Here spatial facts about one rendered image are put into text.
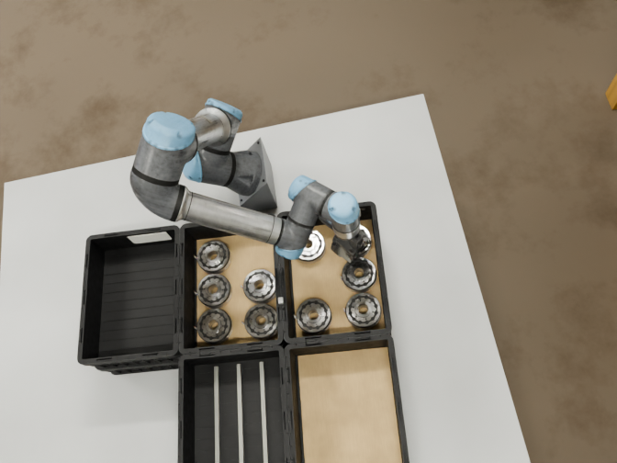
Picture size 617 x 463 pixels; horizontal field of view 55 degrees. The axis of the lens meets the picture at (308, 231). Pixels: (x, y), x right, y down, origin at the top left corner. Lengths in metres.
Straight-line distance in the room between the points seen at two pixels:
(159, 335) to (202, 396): 0.23
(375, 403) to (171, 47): 2.42
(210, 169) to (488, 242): 1.39
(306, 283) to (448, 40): 1.86
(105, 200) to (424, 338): 1.23
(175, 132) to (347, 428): 0.91
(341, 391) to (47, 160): 2.21
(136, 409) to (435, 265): 1.05
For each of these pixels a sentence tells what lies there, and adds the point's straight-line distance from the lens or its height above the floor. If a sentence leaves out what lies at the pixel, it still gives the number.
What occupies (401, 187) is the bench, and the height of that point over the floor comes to 0.70.
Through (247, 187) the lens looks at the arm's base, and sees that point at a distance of 1.91.
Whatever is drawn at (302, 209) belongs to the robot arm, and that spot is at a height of 1.16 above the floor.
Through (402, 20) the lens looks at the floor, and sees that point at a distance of 3.36.
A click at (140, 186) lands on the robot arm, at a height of 1.34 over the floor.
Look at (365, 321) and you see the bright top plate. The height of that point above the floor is 0.86.
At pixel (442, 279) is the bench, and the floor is 0.70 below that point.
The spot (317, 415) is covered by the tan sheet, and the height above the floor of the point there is 0.83.
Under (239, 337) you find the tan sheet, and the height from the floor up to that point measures 0.83.
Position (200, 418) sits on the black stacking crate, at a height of 0.83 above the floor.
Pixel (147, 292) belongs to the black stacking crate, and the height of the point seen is 0.83.
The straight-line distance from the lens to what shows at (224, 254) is 1.84.
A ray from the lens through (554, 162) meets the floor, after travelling 2.96.
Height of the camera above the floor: 2.53
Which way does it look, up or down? 67 degrees down
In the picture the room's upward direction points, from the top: 19 degrees counter-clockwise
